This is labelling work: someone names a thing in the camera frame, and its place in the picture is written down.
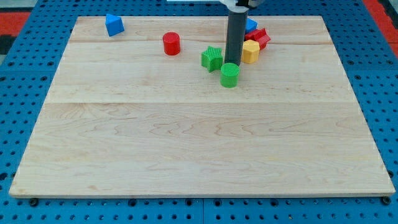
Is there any yellow hexagon block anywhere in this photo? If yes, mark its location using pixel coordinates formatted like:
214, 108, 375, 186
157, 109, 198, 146
241, 40, 260, 64

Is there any red star block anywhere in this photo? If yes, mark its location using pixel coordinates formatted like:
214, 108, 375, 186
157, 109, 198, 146
244, 28, 271, 50

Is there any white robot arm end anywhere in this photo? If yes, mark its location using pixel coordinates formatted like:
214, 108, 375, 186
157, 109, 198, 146
220, 0, 264, 13

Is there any green star block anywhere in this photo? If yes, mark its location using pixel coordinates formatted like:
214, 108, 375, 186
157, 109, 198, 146
201, 46, 223, 73

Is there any green cylinder block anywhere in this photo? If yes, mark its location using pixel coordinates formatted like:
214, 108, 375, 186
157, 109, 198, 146
220, 63, 240, 88

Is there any light wooden board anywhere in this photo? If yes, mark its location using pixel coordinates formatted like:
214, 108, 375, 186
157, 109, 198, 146
9, 16, 396, 198

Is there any red cylinder block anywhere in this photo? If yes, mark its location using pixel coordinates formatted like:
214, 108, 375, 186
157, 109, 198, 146
162, 32, 180, 55

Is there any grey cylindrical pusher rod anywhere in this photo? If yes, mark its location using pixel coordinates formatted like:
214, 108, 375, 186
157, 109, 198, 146
224, 11, 248, 66

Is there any blue cube block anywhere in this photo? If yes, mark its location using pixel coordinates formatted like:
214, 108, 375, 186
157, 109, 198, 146
245, 18, 257, 34

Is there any blue triangular block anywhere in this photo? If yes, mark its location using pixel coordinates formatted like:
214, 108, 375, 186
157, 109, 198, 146
105, 14, 124, 37

